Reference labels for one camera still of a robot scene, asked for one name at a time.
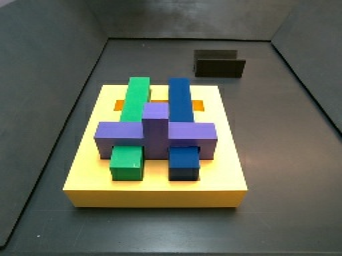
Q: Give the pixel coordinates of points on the yellow wooden base board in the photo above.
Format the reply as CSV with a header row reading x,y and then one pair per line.
x,y
220,188

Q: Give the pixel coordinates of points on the purple cross-shaped block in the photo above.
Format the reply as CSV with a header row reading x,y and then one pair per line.
x,y
157,134

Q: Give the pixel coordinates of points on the blue rectangular bar block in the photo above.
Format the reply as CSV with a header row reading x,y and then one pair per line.
x,y
184,158

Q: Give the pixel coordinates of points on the green rectangular bar block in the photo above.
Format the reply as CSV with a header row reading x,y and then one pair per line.
x,y
126,162

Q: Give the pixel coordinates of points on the black angle bracket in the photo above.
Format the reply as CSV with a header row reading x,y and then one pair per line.
x,y
218,64

